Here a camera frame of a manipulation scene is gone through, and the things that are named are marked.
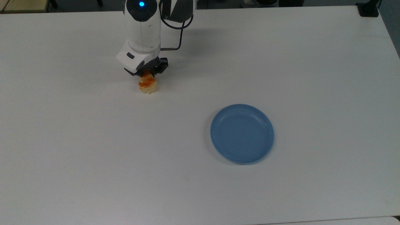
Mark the blue round plate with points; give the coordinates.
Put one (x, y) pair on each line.
(242, 137)

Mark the orange glazed bread loaf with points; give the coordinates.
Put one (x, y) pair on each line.
(148, 86)

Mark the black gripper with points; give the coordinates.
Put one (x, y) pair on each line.
(154, 65)

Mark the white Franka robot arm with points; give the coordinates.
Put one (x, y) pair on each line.
(142, 31)

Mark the tan wooden board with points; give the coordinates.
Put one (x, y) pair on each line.
(25, 4)

